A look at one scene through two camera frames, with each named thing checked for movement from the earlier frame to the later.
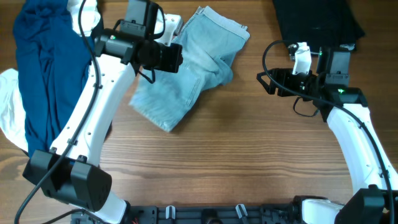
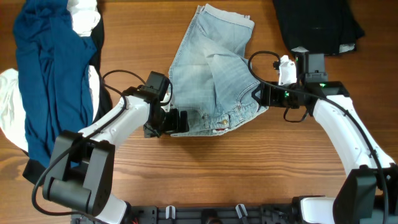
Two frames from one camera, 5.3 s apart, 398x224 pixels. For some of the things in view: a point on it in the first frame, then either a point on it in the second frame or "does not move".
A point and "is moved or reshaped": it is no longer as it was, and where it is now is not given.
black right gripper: x=285 y=74 → x=268 y=91
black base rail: x=198 y=214 does not move
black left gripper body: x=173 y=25 → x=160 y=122
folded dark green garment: x=319 y=23 does not move
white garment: x=12 y=121 does not move
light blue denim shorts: x=210 y=42 is moved or reshaped
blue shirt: x=54 y=58 does not move
